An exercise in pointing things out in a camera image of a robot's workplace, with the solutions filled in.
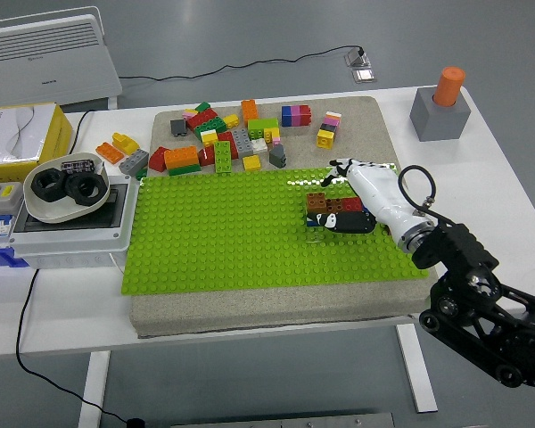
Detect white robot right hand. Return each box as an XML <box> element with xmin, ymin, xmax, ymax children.
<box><xmin>305</xmin><ymin>158</ymin><xmax>429</xmax><ymax>244</ymax></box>

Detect brick column with yellow end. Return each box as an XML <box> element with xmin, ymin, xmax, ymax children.
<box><xmin>316</xmin><ymin>111</ymin><xmax>342</xmax><ymax>150</ymax></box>

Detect brick column with blue end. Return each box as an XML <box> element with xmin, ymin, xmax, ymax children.
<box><xmin>280</xmin><ymin>104</ymin><xmax>313</xmax><ymax>128</ymax></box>

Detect green studded baseplate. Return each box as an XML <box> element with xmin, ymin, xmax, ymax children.
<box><xmin>119</xmin><ymin>164</ymin><xmax>431</xmax><ymax>297</ymax></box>

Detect grey cube holder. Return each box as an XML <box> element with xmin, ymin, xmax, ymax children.
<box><xmin>408</xmin><ymin>86</ymin><xmax>473</xmax><ymax>143</ymax></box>

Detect dark grey sloped brick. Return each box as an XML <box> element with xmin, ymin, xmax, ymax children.
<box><xmin>268</xmin><ymin>144</ymin><xmax>288</xmax><ymax>169</ymax></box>

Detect orange cylinder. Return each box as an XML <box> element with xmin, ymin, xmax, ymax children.
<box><xmin>432</xmin><ymin>66</ymin><xmax>466</xmax><ymax>108</ymax></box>

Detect open metal floor socket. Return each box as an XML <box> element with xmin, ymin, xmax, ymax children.
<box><xmin>343</xmin><ymin>46</ymin><xmax>375</xmax><ymax>68</ymax></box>

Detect lime green long brick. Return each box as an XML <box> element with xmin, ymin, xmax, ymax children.
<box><xmin>246</xmin><ymin>116</ymin><xmax>281</xmax><ymax>137</ymax></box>

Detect light grey long brick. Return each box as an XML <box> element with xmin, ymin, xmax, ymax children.
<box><xmin>118</xmin><ymin>149</ymin><xmax>150</xmax><ymax>176</ymax></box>
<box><xmin>231</xmin><ymin>128</ymin><xmax>255</xmax><ymax>157</ymax></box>

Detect red long brick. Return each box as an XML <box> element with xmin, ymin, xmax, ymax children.
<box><xmin>185</xmin><ymin>108</ymin><xmax>219</xmax><ymax>132</ymax></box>
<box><xmin>217</xmin><ymin>131</ymin><xmax>241</xmax><ymax>161</ymax></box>

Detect lime green flat brick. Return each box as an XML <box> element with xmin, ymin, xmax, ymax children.
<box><xmin>213</xmin><ymin>140</ymin><xmax>235</xmax><ymax>174</ymax></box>

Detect grey-brown foam mat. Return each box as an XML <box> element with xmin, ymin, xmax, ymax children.
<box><xmin>128</xmin><ymin>95</ymin><xmax>444</xmax><ymax>340</ymax></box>

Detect white table leg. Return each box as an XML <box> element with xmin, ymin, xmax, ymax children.
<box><xmin>78</xmin><ymin>350</ymin><xmax>112</xmax><ymax>428</ymax></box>
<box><xmin>394</xmin><ymin>323</ymin><xmax>439</xmax><ymax>415</ymax></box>

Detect green flat long brick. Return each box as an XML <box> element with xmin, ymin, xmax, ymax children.
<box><xmin>168</xmin><ymin>163</ymin><xmax>202</xmax><ymax>177</ymax></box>

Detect orange long brick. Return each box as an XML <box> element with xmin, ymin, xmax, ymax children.
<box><xmin>162</xmin><ymin>145</ymin><xmax>201</xmax><ymax>171</ymax></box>
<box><xmin>95</xmin><ymin>142</ymin><xmax>125</xmax><ymax>166</ymax></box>

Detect red sloped brick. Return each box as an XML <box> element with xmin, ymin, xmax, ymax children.
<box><xmin>148</xmin><ymin>146</ymin><xmax>170</xmax><ymax>174</ymax></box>

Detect yellow curved brick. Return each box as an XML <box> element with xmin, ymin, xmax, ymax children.
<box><xmin>111</xmin><ymin>132</ymin><xmax>141</xmax><ymax>156</ymax></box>

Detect small black component strip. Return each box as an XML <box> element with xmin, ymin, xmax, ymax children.
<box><xmin>61</xmin><ymin>158</ymin><xmax>95</xmax><ymax>175</ymax></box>

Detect black plastic hex nut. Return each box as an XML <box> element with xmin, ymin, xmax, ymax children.
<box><xmin>64</xmin><ymin>171</ymin><xmax>107</xmax><ymax>206</ymax></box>
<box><xmin>29</xmin><ymin>168</ymin><xmax>69</xmax><ymax>204</ymax></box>

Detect white shallow bowl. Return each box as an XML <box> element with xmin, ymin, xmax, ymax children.
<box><xmin>22</xmin><ymin>152</ymin><xmax>112</xmax><ymax>225</ymax></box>

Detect yellow tissue box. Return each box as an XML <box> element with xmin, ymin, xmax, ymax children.
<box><xmin>0</xmin><ymin>102</ymin><xmax>75</xmax><ymax>182</ymax></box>

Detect white panel heater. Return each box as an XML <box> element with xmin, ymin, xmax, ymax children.
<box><xmin>0</xmin><ymin>5</ymin><xmax>124</xmax><ymax>111</ymax></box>

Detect grey push-button box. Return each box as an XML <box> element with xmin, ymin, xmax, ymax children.
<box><xmin>0</xmin><ymin>181</ymin><xmax>25</xmax><ymax>218</ymax></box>

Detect blue plastic bin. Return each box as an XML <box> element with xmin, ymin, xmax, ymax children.
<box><xmin>0</xmin><ymin>244</ymin><xmax>30</xmax><ymax>269</ymax></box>

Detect thin black floor cable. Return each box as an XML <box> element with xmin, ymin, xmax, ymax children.
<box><xmin>118</xmin><ymin>44</ymin><xmax>366</xmax><ymax>84</ymax></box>

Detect grey electrical enclosure box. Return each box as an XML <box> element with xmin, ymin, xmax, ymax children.
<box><xmin>8</xmin><ymin>174</ymin><xmax>139</xmax><ymax>271</ymax></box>

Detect black power cable with plug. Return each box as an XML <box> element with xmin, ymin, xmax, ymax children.
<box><xmin>15</xmin><ymin>109</ymin><xmax>147</xmax><ymax>428</ymax></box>

